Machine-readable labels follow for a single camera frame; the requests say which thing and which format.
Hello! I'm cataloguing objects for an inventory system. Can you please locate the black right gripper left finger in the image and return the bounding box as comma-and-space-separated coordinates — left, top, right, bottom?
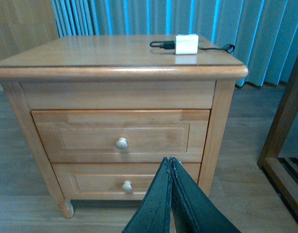
123, 157, 172, 233

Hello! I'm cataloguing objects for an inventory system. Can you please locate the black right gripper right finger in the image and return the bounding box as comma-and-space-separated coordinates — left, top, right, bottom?
170, 157, 240, 233

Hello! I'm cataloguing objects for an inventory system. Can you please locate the wooden drawer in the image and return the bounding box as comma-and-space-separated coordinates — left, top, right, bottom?
32, 110, 210, 163
51, 162, 202, 201

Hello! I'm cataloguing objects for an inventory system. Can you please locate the wooden nightstand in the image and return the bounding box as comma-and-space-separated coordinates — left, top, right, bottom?
0, 35, 248, 218

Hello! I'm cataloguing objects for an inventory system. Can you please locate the white power adapter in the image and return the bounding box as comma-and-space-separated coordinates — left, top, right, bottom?
175, 34, 199, 55

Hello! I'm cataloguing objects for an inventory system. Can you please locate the grey blue curtain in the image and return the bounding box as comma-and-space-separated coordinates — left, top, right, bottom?
52, 0, 298, 86

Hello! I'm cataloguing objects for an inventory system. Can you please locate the light wooden cabinet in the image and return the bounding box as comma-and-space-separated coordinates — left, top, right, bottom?
0, 0, 58, 60

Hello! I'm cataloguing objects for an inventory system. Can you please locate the dark wooden furniture frame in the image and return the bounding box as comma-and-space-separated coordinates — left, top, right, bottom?
257, 54, 298, 218

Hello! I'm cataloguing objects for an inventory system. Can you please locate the black usb cable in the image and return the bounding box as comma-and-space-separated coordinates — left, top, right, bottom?
149, 40, 236, 53

